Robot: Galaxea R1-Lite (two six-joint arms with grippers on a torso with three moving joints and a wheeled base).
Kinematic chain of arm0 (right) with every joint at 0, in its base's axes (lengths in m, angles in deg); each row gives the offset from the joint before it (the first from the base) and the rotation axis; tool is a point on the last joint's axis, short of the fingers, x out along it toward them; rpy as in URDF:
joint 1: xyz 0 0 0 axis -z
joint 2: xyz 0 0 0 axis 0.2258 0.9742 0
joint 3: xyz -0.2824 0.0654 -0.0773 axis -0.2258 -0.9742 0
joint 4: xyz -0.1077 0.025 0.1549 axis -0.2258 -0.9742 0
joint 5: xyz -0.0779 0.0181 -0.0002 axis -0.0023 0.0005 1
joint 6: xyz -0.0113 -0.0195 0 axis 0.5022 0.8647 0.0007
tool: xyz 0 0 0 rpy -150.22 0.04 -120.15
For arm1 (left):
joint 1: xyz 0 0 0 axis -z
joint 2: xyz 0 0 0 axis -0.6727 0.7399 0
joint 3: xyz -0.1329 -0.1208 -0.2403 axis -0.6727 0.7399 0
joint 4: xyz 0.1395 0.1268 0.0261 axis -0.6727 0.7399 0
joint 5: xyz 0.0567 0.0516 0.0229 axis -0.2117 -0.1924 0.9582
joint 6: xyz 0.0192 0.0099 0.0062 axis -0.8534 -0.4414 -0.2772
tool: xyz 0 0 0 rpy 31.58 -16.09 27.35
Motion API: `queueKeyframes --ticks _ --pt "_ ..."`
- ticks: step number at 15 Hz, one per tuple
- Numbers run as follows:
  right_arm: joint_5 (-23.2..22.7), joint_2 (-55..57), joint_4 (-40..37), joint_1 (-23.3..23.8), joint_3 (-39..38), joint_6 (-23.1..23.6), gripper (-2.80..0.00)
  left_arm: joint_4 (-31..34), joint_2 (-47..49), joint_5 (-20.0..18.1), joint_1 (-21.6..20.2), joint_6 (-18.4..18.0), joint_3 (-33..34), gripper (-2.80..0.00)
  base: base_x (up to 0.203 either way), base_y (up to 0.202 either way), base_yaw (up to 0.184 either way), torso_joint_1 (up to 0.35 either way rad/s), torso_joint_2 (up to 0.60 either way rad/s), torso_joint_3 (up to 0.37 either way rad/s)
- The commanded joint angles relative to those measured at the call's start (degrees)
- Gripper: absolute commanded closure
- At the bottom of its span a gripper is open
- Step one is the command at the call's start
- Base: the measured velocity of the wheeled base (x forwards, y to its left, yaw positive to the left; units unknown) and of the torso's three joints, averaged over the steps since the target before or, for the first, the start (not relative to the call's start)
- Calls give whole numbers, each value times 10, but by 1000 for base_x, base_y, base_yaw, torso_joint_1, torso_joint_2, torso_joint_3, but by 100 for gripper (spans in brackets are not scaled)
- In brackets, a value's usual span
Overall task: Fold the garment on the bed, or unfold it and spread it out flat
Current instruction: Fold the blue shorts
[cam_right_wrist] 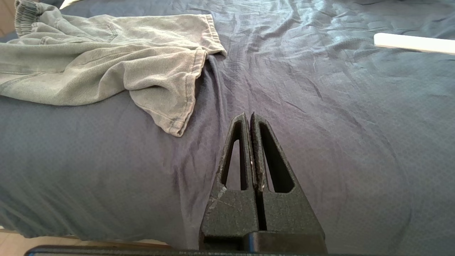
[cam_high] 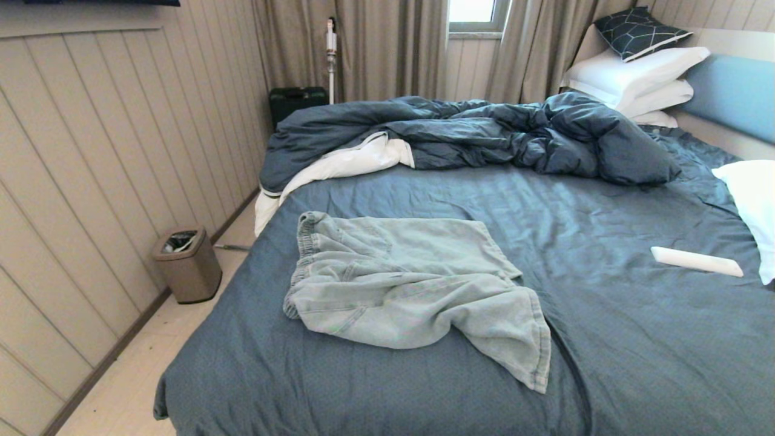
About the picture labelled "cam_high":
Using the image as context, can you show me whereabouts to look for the blue headboard cushion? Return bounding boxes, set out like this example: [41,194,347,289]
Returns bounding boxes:
[678,54,775,145]

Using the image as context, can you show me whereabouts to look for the brown trash bin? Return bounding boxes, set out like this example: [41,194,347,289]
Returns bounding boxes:
[151,226,223,305]

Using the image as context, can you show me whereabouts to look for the white stick vacuum cleaner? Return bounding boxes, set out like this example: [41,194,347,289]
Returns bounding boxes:
[326,17,338,105]

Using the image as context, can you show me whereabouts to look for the window with grey frame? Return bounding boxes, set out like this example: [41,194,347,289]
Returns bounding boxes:
[448,0,510,34]

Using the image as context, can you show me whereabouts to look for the dark patterned cushion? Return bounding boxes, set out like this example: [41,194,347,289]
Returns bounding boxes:
[593,6,693,63]

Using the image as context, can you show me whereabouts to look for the black hard case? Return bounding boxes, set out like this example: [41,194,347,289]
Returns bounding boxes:
[269,87,329,131]

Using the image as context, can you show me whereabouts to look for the white pillow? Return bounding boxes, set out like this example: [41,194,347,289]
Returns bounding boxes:
[630,110,679,129]
[560,47,711,110]
[711,160,775,286]
[615,79,694,119]

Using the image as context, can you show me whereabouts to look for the rubbish inside bin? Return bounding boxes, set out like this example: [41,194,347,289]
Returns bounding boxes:
[162,230,198,254]

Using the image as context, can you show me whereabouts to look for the white remote control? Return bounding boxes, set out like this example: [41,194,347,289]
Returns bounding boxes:
[651,246,744,278]

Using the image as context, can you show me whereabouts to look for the blue bed sheet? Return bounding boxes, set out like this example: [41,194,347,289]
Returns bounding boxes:
[153,124,775,436]

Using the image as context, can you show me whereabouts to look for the beige headboard panel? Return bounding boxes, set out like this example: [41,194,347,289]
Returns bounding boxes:
[572,24,775,161]

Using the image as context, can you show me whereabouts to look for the dark blue crumpled duvet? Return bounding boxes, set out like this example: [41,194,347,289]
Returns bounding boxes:
[254,91,682,237]

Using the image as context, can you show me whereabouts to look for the beige curtain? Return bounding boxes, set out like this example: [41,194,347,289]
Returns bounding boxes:
[251,0,450,104]
[484,0,636,105]

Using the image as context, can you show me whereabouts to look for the light blue denim shorts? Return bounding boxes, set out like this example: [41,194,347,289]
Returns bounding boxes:
[283,211,552,394]

